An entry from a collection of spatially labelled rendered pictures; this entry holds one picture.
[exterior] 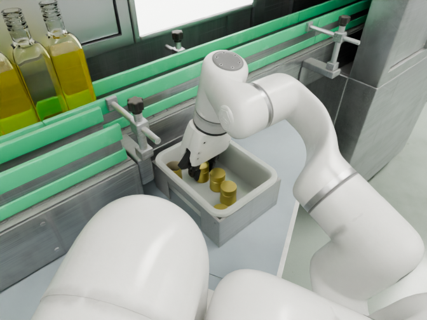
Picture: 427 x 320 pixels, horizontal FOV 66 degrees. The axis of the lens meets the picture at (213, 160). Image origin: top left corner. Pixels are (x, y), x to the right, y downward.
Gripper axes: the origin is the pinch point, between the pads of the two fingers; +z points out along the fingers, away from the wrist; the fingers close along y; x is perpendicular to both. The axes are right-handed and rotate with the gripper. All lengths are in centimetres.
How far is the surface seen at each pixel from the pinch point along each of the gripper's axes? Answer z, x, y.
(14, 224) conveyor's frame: -6.5, -4.4, 36.0
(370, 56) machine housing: -3, -3, -72
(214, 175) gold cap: -2.1, 4.3, 0.2
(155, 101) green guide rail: -6.9, -16.4, 1.5
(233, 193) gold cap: -2.8, 10.2, 0.2
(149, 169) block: -3.9, -3.5, 11.5
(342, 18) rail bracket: -19, -8, -51
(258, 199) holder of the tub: -5.0, 14.7, -1.8
